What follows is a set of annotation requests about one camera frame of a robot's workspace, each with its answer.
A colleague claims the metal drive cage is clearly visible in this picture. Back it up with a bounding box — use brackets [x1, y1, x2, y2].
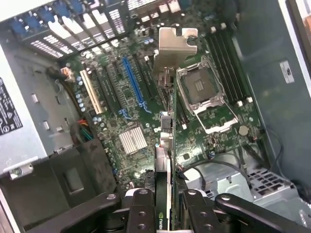
[187, 165, 304, 212]

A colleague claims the silver chipset heatsink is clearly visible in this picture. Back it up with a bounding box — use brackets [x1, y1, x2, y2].
[118, 126, 148, 155]

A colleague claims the green motherboard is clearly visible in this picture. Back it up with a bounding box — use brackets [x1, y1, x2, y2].
[58, 0, 268, 190]

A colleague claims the black fan shroud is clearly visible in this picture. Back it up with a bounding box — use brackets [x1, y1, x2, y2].
[0, 138, 122, 233]

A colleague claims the short black expansion slot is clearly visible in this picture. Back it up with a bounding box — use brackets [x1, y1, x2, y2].
[95, 67, 115, 110]

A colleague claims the CPU socket with cover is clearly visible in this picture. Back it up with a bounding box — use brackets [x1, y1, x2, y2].
[176, 57, 240, 134]

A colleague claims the long black expansion slot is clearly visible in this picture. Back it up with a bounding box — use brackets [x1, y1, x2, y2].
[135, 54, 168, 111]

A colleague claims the white expansion slot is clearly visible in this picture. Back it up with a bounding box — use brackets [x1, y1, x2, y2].
[79, 69, 104, 115]

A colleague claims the blue expansion slot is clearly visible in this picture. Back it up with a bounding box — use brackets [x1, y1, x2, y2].
[121, 56, 146, 108]

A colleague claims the black RAM slot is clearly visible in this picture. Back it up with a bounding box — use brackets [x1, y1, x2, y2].
[211, 28, 243, 106]
[223, 23, 254, 102]
[218, 25, 248, 104]
[206, 30, 238, 107]

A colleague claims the grey power supply unit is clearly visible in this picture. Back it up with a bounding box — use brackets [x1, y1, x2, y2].
[0, 33, 78, 180]

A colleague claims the black open PC case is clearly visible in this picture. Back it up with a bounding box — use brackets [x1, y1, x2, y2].
[0, 0, 311, 233]

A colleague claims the coloured wire bundle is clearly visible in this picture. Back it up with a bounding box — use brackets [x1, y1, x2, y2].
[70, 116, 95, 144]

